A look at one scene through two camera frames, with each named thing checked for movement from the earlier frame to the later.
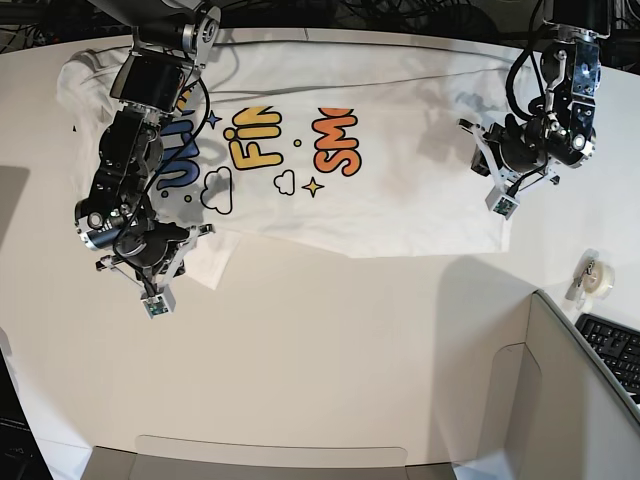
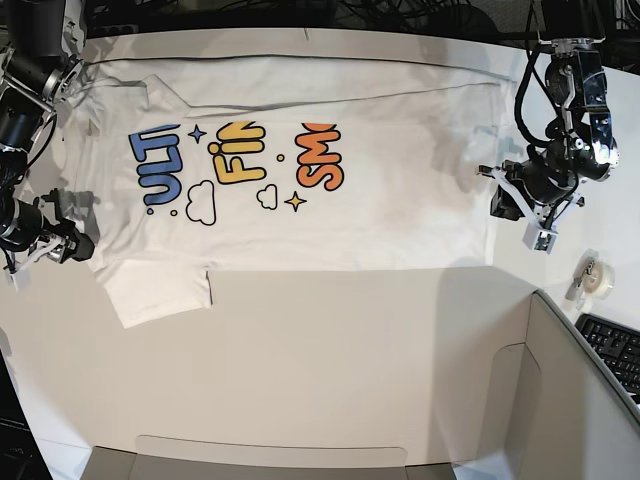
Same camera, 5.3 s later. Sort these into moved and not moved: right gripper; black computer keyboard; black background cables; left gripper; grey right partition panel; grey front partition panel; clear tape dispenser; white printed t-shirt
Moved: left gripper; white printed t-shirt; right gripper
Not moved: grey right partition panel; grey front partition panel; clear tape dispenser; black background cables; black computer keyboard
